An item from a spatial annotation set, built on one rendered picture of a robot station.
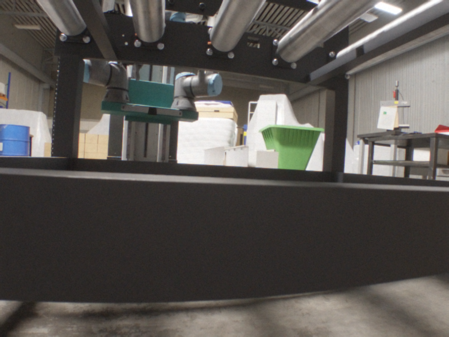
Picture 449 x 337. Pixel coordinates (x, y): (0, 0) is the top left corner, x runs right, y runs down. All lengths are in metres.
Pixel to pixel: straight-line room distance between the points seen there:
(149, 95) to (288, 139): 2.09
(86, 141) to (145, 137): 7.24
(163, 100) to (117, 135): 0.45
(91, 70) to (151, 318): 1.49
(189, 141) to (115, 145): 2.47
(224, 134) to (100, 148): 5.59
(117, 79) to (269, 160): 1.77
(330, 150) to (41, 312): 1.24
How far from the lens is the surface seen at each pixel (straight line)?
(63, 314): 0.70
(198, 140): 4.44
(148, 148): 2.07
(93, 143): 9.22
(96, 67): 1.83
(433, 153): 2.96
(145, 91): 2.04
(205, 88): 1.87
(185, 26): 1.25
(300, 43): 1.10
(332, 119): 1.36
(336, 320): 0.72
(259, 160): 2.88
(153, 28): 1.04
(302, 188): 0.18
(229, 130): 4.41
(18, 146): 6.22
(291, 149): 3.61
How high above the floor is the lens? 0.35
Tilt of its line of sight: 3 degrees down
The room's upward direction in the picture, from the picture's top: 3 degrees clockwise
